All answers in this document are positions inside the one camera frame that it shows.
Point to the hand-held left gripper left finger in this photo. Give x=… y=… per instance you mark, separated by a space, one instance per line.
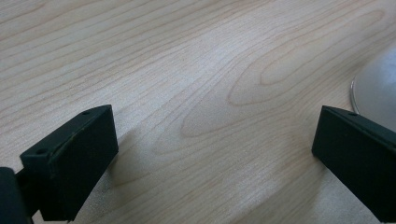
x=74 y=161

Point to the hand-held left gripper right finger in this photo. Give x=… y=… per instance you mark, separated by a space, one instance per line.
x=358 y=155

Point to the white cup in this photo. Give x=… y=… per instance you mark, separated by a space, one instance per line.
x=378 y=90

